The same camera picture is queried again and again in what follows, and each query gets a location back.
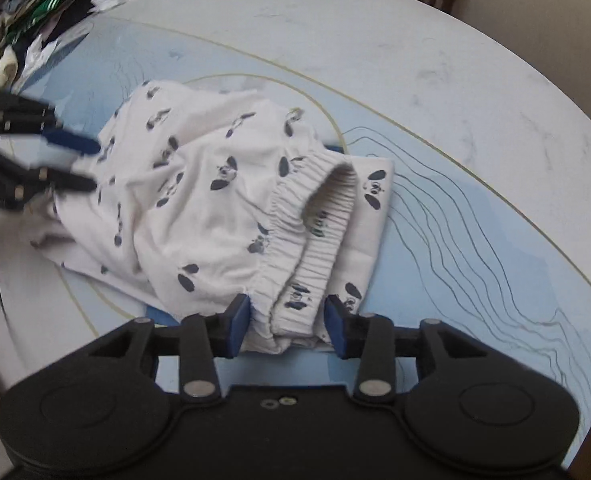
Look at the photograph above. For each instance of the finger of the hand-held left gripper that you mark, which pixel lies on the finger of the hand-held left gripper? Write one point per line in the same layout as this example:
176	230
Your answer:
67	180
70	141

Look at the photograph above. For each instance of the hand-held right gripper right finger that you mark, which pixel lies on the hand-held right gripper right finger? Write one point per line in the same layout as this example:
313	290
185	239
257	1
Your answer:
335	329

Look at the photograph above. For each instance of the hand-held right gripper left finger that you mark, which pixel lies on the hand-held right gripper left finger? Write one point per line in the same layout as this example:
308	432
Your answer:
238	327

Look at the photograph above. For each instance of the white printed shorts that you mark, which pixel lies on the white printed shorts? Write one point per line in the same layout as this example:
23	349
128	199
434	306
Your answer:
200	185

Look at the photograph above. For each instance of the pile of mixed clothes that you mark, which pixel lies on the pile of mixed clothes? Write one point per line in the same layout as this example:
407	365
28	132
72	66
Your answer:
30	5

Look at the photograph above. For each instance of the crumpled white tissue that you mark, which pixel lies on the crumpled white tissue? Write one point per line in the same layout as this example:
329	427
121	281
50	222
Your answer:
106	4

